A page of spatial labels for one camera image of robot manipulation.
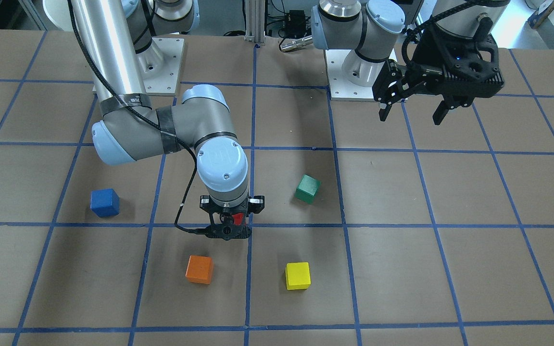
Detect blue wooden block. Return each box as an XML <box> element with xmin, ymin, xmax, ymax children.
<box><xmin>89</xmin><ymin>188</ymin><xmax>120</xmax><ymax>218</ymax></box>

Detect yellow wooden block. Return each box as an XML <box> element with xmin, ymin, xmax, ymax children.
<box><xmin>285</xmin><ymin>261</ymin><xmax>311</xmax><ymax>291</ymax></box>

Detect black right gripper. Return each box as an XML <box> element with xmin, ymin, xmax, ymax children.
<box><xmin>199</xmin><ymin>195</ymin><xmax>264</xmax><ymax>217</ymax></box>

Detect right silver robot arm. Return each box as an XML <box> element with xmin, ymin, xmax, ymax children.
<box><xmin>43</xmin><ymin>0</ymin><xmax>264</xmax><ymax>216</ymax></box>

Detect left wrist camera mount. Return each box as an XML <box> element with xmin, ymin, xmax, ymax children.
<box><xmin>415</xmin><ymin>27</ymin><xmax>505</xmax><ymax>98</ymax></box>

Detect orange wooden block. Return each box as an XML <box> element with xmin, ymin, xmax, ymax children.
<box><xmin>185</xmin><ymin>255</ymin><xmax>214</xmax><ymax>285</ymax></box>

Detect red wooden block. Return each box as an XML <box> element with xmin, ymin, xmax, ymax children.
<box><xmin>232</xmin><ymin>213</ymin><xmax>245</xmax><ymax>226</ymax></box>

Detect aluminium frame post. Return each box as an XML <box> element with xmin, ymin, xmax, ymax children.
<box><xmin>243</xmin><ymin>0</ymin><xmax>267</xmax><ymax>46</ymax></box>

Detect black tangled cables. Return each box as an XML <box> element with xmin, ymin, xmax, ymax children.
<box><xmin>222</xmin><ymin>0</ymin><xmax>316</xmax><ymax>41</ymax></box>

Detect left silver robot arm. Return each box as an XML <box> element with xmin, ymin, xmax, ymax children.
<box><xmin>311</xmin><ymin>0</ymin><xmax>509</xmax><ymax>125</ymax></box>

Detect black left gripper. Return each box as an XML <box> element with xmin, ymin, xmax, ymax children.
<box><xmin>372</xmin><ymin>34</ymin><xmax>460</xmax><ymax>125</ymax></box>

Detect brown paper table cover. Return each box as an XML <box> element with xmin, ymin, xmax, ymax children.
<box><xmin>0</xmin><ymin>30</ymin><xmax>554</xmax><ymax>346</ymax></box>

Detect green wooden block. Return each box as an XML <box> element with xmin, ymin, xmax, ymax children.
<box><xmin>294</xmin><ymin>174</ymin><xmax>321</xmax><ymax>204</ymax></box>

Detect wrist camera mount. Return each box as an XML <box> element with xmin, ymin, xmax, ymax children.
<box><xmin>204</xmin><ymin>214</ymin><xmax>252</xmax><ymax>240</ymax></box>
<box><xmin>415</xmin><ymin>27</ymin><xmax>505</xmax><ymax>98</ymax></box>

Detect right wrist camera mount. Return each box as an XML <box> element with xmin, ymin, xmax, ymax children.
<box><xmin>204</xmin><ymin>214</ymin><xmax>252</xmax><ymax>240</ymax></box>

